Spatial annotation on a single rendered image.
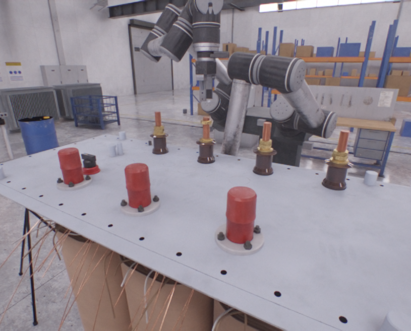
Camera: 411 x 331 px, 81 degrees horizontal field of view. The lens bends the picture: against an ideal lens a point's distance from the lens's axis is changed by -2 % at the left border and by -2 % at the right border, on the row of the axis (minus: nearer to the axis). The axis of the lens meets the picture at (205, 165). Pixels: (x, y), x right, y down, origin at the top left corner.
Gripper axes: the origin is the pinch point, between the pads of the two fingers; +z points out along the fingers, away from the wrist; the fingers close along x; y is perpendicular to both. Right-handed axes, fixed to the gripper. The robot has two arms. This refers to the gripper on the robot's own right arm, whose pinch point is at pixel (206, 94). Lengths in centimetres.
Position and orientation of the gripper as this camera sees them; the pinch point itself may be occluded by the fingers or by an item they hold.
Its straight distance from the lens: 108.0
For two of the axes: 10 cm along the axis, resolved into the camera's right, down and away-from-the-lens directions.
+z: 0.0, 9.3, 3.7
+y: -9.5, -1.2, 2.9
